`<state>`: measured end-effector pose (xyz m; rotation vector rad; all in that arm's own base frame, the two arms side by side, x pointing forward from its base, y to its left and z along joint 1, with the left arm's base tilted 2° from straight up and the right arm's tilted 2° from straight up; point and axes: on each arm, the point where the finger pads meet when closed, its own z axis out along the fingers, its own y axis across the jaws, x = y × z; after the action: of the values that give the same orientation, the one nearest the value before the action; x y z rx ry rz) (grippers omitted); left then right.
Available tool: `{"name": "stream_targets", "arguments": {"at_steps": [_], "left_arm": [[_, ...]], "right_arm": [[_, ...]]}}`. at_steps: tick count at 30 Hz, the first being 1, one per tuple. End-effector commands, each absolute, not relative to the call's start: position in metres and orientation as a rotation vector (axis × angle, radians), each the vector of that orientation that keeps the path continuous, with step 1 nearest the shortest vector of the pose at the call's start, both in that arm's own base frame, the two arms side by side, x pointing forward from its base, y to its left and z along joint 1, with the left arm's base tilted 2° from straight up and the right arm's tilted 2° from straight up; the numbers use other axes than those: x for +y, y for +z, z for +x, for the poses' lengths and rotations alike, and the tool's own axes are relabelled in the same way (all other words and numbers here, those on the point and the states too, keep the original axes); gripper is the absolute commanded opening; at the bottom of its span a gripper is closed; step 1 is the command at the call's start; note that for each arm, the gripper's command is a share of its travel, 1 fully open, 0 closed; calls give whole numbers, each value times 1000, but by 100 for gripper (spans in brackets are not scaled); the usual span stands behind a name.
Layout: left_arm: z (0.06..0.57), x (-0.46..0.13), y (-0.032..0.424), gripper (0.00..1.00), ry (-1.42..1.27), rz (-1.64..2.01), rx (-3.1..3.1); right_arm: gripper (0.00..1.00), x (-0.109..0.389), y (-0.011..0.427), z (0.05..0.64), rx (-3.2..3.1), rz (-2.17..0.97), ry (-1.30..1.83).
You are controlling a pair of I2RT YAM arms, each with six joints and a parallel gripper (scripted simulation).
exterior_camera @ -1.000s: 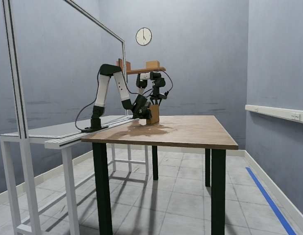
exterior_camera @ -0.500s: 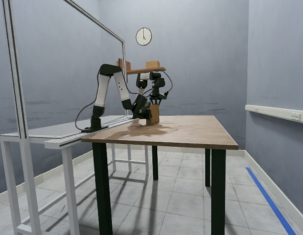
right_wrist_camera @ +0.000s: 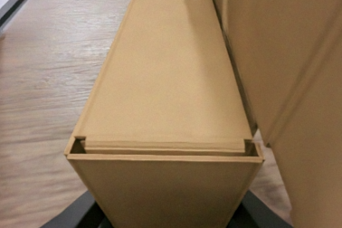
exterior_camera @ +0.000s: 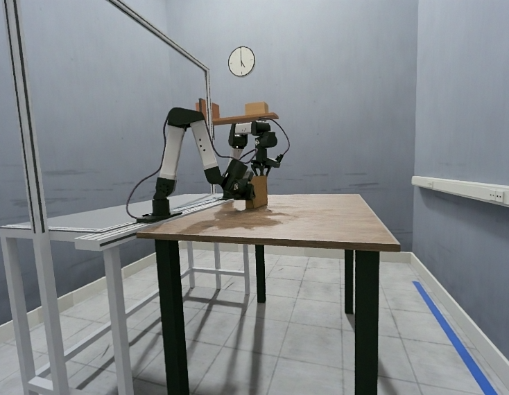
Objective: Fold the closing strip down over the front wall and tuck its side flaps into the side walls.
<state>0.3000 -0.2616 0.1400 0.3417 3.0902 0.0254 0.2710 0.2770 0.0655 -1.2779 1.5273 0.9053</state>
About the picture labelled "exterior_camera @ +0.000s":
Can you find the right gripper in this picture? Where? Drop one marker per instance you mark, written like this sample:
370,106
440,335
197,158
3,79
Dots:
246,190

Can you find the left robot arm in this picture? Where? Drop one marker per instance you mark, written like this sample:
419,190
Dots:
237,143

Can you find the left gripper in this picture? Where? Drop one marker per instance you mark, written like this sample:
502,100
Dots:
261,158

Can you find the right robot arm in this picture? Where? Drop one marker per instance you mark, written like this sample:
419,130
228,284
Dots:
179,120

